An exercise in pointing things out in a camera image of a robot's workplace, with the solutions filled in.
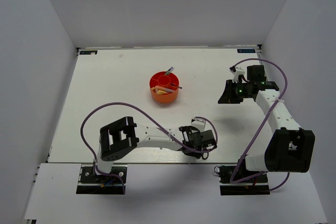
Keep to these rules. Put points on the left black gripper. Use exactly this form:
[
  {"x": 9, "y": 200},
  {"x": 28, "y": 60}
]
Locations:
[{"x": 193, "y": 153}]

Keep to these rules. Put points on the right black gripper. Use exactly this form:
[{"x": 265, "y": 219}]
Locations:
[{"x": 228, "y": 96}]

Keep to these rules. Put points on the yellow orange highlighter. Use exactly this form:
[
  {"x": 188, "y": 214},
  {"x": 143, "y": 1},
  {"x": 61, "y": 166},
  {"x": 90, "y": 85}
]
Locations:
[{"x": 162, "y": 92}]

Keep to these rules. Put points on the blue gel pen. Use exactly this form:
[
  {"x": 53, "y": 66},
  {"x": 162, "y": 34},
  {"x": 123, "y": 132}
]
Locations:
[{"x": 170, "y": 70}]

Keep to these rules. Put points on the orange capped glue stick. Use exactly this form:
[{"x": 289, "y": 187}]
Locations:
[{"x": 160, "y": 88}]

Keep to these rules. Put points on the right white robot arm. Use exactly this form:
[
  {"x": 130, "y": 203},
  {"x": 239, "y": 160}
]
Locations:
[{"x": 290, "y": 148}]

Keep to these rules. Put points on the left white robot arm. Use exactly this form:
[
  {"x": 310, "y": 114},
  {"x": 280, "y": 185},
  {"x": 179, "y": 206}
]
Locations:
[{"x": 121, "y": 137}]

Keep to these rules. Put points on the right blue corner label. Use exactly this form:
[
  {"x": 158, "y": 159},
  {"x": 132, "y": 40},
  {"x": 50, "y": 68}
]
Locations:
[{"x": 246, "y": 51}]

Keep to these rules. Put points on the blue corner label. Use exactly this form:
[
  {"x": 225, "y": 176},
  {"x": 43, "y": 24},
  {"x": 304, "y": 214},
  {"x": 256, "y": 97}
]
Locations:
[
  {"x": 88, "y": 52},
  {"x": 246, "y": 51}
]

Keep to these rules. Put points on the orange round desk organizer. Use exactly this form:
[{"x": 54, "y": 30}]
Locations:
[{"x": 159, "y": 79}]

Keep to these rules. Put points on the left blue corner label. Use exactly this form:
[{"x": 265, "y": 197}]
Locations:
[{"x": 88, "y": 52}]

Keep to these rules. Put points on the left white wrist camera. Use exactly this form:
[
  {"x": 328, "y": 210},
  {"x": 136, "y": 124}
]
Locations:
[{"x": 198, "y": 123}]

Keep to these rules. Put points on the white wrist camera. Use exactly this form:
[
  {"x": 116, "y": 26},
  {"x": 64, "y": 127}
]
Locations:
[
  {"x": 237, "y": 72},
  {"x": 198, "y": 123}
]

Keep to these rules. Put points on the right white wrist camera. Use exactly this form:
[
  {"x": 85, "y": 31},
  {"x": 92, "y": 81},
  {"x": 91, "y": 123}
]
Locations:
[{"x": 237, "y": 72}]

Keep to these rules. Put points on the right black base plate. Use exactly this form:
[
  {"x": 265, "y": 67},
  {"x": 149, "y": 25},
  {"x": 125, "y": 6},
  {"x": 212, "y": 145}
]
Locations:
[{"x": 254, "y": 186}]

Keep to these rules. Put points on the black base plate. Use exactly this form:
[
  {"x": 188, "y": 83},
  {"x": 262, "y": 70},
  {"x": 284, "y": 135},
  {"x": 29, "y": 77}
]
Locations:
[
  {"x": 254, "y": 186},
  {"x": 91, "y": 183}
]

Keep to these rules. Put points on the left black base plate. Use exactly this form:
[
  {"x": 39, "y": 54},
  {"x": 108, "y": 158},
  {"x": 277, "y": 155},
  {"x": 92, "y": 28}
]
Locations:
[{"x": 91, "y": 183}]

